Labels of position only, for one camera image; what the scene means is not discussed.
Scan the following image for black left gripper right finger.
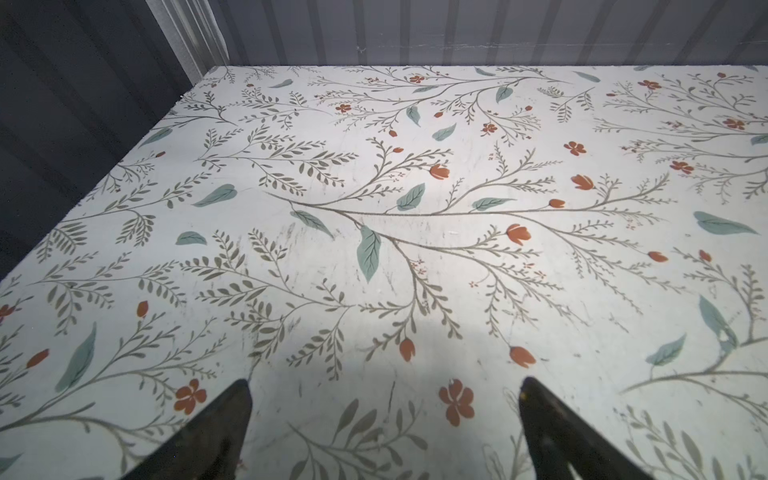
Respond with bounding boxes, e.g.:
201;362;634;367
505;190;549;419
518;376;651;480

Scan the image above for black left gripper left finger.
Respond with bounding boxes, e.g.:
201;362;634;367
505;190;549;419
125;379;253;480

